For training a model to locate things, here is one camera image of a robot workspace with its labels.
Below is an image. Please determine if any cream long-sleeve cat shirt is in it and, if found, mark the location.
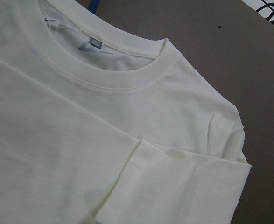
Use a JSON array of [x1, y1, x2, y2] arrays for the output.
[[0, 0, 251, 224]]

